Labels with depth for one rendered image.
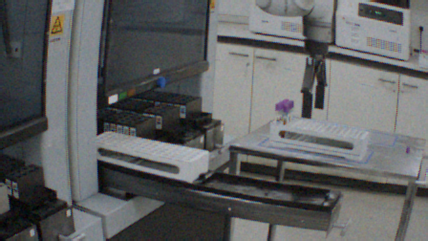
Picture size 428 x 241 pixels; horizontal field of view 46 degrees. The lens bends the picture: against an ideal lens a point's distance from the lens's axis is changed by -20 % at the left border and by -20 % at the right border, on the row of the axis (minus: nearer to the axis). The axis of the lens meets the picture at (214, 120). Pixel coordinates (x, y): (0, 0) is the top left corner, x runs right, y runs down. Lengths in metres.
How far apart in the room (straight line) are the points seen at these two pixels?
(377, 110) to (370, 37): 0.47
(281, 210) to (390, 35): 2.38
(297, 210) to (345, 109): 2.39
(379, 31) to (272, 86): 0.88
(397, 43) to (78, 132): 2.53
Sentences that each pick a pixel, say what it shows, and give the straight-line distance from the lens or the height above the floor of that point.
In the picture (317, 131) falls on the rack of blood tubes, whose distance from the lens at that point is 1.66.
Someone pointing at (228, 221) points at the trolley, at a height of 0.59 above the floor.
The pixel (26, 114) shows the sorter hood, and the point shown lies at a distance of 1.19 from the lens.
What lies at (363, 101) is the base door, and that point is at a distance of 3.63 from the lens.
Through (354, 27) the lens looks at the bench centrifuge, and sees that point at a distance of 3.60.
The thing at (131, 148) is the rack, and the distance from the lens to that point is 1.48.
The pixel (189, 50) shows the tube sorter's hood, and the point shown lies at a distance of 1.85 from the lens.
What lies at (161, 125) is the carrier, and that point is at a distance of 1.75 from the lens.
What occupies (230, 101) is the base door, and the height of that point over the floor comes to 0.45.
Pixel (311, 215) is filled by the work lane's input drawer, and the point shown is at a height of 0.79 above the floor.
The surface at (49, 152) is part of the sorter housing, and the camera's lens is 1.30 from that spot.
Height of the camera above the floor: 1.30
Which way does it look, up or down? 14 degrees down
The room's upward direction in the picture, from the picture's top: 3 degrees clockwise
